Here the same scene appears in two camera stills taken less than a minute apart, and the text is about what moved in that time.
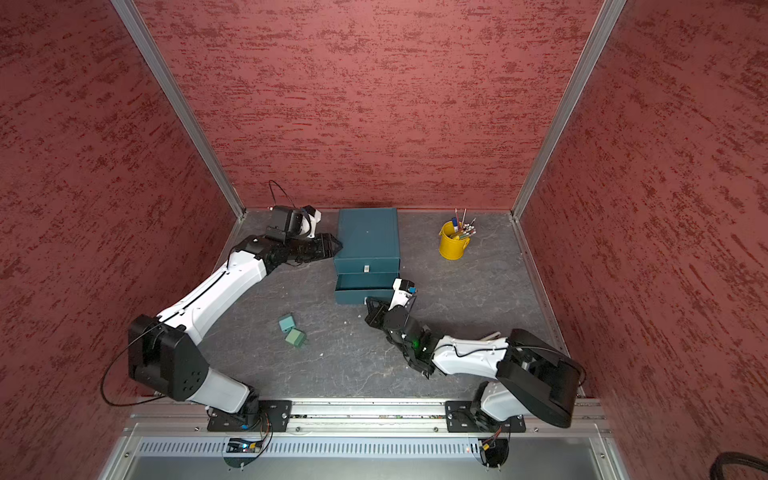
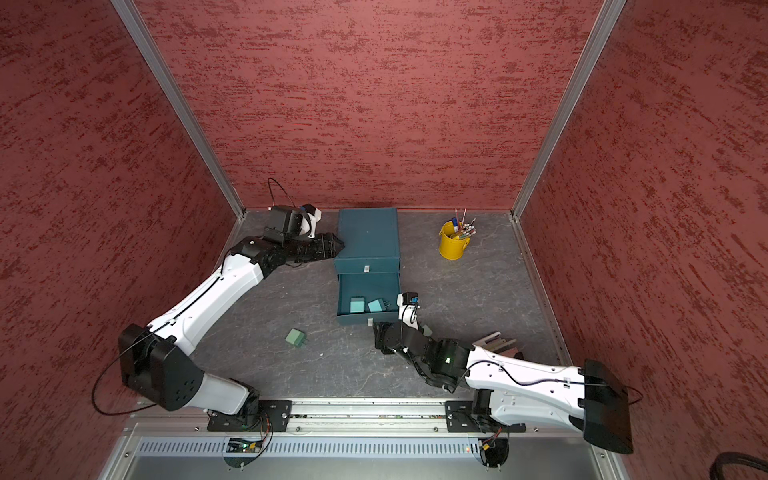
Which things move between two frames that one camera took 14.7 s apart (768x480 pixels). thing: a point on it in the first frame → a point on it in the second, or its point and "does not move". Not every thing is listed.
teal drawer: (367, 265) does not move
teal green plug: (286, 323) → (357, 304)
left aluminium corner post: (128, 11) does not move
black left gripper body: (306, 248) does not move
